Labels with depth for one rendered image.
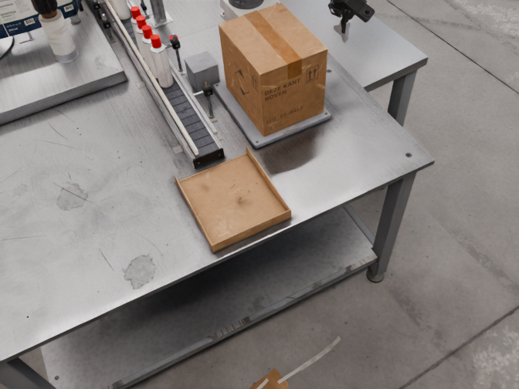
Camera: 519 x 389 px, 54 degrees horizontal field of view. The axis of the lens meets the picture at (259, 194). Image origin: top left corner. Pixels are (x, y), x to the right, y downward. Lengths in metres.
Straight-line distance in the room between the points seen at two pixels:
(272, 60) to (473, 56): 2.20
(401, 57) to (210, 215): 1.02
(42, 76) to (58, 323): 1.02
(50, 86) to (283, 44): 0.91
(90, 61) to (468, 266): 1.87
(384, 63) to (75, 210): 1.25
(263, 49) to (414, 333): 1.36
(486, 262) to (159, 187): 1.58
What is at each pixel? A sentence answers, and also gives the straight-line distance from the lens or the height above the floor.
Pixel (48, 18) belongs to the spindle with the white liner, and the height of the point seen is 1.07.
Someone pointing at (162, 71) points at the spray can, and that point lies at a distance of 1.87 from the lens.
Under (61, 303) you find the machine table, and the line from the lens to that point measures 1.53.
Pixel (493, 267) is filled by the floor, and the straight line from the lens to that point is 2.58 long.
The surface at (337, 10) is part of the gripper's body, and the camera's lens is 1.88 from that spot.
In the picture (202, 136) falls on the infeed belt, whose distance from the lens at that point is 1.72.
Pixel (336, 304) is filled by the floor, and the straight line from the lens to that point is 2.33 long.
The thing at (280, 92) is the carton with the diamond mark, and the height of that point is 1.02.
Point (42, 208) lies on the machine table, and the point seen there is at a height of 0.83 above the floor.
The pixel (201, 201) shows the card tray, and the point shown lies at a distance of 1.60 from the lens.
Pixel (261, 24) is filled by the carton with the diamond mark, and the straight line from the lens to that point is 1.75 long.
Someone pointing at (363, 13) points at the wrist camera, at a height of 1.10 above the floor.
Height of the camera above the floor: 2.10
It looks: 53 degrees down
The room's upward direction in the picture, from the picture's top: 5 degrees counter-clockwise
